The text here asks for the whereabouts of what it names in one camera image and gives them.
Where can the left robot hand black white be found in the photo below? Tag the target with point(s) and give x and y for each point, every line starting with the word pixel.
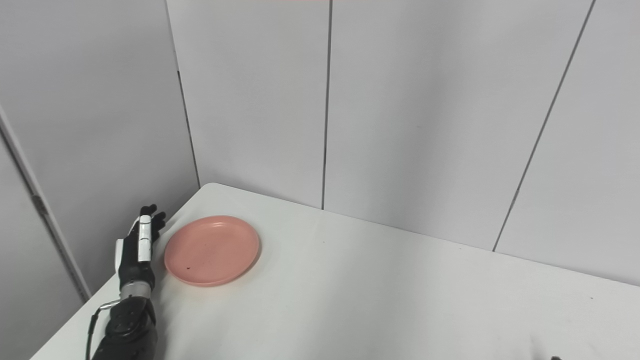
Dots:
pixel 134 260

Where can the pink plate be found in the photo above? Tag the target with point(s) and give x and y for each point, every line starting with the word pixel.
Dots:
pixel 212 250

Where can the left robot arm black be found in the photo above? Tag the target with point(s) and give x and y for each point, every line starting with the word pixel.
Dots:
pixel 127 327

